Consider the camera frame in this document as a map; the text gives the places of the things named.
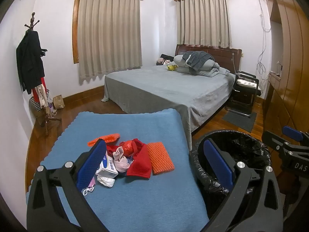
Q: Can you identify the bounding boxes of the denim jacket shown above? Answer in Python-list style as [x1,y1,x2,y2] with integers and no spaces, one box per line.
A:
[182,51,215,72]

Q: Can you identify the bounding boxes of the red plastic bag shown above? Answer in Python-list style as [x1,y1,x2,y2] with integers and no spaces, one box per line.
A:
[120,140,138,159]

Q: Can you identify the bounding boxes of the grey floor mat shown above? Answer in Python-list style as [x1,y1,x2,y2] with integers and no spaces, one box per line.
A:
[222,110,257,133]

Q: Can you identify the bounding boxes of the floral scarf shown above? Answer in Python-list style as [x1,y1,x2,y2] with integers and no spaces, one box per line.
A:
[35,84,50,107]

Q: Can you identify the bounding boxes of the pink face mask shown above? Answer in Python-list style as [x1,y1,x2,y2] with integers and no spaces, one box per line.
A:
[83,176,97,196]

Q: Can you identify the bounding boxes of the wooden headboard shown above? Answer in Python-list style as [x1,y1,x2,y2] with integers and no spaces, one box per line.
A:
[175,44,242,74]

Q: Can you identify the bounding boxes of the wooden window frame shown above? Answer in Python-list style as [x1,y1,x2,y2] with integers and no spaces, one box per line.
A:
[72,0,81,64]

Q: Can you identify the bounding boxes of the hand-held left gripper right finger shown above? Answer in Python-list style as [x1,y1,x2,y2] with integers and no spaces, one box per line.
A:
[203,138,284,232]

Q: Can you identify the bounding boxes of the white tissue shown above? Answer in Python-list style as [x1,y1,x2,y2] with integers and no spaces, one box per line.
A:
[97,175,116,188]

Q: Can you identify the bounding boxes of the pale sock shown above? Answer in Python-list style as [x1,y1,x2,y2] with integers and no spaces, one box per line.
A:
[113,147,131,174]

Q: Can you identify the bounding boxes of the curved orange foam net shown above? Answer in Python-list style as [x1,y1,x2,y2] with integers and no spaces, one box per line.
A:
[87,133,121,147]

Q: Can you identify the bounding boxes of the black jacket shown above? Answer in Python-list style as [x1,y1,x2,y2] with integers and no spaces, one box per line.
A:
[16,31,46,95]

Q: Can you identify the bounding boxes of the bed with grey sheet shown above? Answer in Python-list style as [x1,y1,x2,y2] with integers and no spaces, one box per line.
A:
[101,65,236,150]

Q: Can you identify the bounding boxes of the black-lined trash bin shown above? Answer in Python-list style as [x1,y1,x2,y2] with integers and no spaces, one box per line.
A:
[192,130,272,223]

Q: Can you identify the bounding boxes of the wooden coat rack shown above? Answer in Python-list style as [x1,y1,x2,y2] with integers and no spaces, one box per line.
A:
[24,12,62,137]

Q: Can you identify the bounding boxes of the narrow beige curtain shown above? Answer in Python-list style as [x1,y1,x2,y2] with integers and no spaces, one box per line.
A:
[176,0,233,49]

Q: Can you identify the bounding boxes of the wooden wardrobe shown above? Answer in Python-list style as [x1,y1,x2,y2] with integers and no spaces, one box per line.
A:
[262,0,309,174]

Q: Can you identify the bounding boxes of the red cloth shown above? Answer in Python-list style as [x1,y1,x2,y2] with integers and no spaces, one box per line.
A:
[106,138,152,179]

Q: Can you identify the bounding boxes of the blue table mat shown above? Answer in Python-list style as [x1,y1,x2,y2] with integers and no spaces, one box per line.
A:
[26,109,209,232]

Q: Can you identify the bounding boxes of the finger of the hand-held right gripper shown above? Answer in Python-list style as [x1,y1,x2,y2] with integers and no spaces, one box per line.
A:
[282,126,309,145]
[262,131,294,154]

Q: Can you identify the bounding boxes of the red garment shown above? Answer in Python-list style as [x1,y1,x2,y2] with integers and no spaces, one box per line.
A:
[31,77,47,103]

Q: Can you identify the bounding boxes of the white cardboard box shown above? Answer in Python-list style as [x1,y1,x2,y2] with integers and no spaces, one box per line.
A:
[96,154,119,178]

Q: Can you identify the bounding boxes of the wide beige curtain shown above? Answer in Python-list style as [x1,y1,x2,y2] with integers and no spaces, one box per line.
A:
[77,0,143,79]

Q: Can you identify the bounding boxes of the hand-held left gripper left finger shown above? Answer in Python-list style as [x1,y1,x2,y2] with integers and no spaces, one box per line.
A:
[26,139,108,232]

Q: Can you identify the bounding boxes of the grey pillows and clothes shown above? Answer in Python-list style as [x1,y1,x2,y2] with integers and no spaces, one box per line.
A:
[173,54,230,78]

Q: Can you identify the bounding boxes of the hanging wall cables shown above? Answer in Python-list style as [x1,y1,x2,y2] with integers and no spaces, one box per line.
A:
[257,0,272,87]

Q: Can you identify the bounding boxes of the brown paper bag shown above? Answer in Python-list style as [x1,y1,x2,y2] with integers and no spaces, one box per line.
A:
[53,95,65,110]

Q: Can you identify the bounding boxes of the black metal chair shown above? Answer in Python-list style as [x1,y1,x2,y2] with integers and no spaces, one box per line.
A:
[225,71,262,118]

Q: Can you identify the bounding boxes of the rectangular orange foam net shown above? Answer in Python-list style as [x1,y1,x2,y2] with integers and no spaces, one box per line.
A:
[147,142,175,175]

